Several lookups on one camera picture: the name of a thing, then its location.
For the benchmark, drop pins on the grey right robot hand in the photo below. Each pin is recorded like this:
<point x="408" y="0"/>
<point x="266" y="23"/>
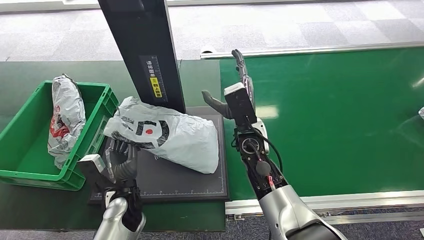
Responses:
<point x="245" y="82"/>

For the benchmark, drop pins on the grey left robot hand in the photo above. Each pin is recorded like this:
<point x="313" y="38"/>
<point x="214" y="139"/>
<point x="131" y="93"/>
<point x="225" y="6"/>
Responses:
<point x="127" y="165"/>

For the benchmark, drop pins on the white poly mailer package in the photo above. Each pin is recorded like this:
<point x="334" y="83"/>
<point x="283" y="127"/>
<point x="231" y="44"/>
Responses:
<point x="179" y="139"/>

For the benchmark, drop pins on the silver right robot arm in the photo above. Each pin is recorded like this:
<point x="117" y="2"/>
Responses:
<point x="285" y="205"/>

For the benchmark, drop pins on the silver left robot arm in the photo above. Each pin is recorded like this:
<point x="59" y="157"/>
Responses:
<point x="121" y="212"/>

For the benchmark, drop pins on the small white conveyor end cap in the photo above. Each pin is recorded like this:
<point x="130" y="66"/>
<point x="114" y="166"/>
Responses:
<point x="207" y="50"/>

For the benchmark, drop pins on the crumpled white red-print package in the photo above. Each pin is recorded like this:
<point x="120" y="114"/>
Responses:
<point x="66" y="116"/>

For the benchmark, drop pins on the green conveyor belt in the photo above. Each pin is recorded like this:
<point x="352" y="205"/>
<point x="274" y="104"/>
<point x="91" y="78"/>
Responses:
<point x="331" y="116"/>

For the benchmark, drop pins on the white red-dot poly package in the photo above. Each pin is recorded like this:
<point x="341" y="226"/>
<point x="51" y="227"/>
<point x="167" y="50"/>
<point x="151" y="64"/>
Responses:
<point x="421" y="112"/>

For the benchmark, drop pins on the yellow label sticker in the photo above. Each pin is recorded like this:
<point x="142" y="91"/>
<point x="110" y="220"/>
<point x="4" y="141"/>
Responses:
<point x="156" y="87"/>

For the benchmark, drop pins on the green plastic crate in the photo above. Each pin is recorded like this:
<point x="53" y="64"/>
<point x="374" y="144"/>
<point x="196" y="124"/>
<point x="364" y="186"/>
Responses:
<point x="26" y="155"/>

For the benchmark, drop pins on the black scanner column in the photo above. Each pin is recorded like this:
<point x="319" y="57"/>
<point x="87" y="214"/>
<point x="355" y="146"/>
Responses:
<point x="139" y="39"/>

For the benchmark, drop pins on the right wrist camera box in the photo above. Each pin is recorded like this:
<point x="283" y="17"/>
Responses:
<point x="241" y="104"/>

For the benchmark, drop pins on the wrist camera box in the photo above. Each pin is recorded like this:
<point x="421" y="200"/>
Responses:
<point x="241" y="104"/>
<point x="94" y="172"/>

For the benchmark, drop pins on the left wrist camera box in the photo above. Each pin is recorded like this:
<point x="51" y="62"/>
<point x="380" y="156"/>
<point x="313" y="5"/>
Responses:
<point x="94" y="172"/>

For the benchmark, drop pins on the black scanner base plate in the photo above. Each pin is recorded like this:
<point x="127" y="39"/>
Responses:
<point x="172" y="182"/>

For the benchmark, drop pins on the aluminium conveyor side rail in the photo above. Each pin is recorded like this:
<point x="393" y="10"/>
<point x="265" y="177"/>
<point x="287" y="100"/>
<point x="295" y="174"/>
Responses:
<point x="298" y="51"/>
<point x="381" y="200"/>

